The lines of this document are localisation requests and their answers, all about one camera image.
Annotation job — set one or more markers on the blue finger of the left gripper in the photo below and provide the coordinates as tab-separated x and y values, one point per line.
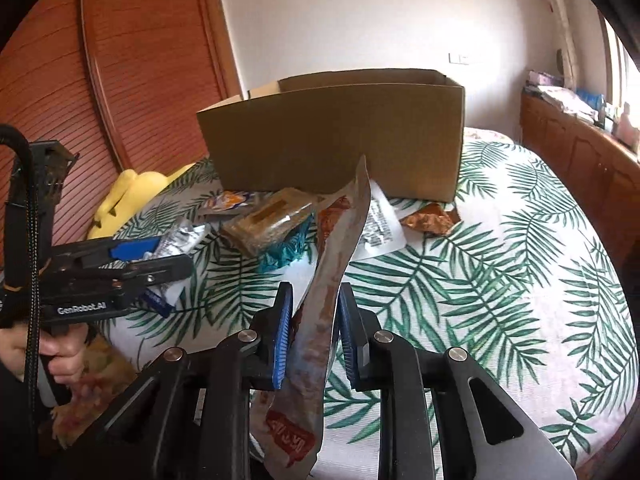
115	249

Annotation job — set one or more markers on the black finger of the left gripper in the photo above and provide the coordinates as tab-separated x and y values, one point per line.
155	269

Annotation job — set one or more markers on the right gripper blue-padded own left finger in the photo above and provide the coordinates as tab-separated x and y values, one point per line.
187	415

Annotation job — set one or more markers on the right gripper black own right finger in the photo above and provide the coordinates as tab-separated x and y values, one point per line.
442	415

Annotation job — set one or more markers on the chicken feet snack packet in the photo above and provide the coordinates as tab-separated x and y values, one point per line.
288	423

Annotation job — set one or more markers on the clear bag brown grain snack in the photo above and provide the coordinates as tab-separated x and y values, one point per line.
270	220

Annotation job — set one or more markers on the silver snack bag red top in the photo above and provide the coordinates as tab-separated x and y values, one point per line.
382	233

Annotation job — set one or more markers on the person's left hand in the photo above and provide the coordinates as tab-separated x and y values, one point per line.
66	352

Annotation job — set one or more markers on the yellow plush toy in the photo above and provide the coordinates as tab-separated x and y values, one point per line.
127	196

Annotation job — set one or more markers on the small silver snack packet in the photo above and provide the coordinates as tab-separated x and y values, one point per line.
181	238

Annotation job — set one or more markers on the orange white snack packet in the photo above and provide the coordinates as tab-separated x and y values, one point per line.
227	203

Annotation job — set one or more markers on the teal foil snack wrapper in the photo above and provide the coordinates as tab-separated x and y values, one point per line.
296	244

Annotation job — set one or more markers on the wooden louvered wardrobe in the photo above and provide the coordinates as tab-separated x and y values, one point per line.
119	84

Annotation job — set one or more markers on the brown crumpled snack wrapper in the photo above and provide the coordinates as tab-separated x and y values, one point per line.
432	219

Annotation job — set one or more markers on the brown cardboard box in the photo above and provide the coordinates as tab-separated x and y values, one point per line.
309	131

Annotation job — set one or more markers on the wooden sideboard cabinet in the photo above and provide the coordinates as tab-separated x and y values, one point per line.
601	174

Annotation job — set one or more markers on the pink bottle on cabinet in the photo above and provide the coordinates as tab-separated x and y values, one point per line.
627	133

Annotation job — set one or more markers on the stack of papers on cabinet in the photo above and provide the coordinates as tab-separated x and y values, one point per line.
567	101

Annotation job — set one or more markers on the beige curtain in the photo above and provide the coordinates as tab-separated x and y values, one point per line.
569	57

